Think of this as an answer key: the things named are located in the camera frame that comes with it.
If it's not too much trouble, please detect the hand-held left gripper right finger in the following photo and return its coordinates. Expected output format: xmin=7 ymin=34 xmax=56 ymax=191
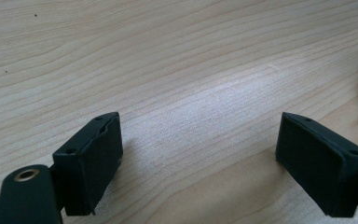
xmin=275 ymin=111 xmax=358 ymax=218

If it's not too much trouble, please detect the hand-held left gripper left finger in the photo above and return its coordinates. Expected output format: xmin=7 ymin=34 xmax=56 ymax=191
xmin=52 ymin=111 xmax=124 ymax=217

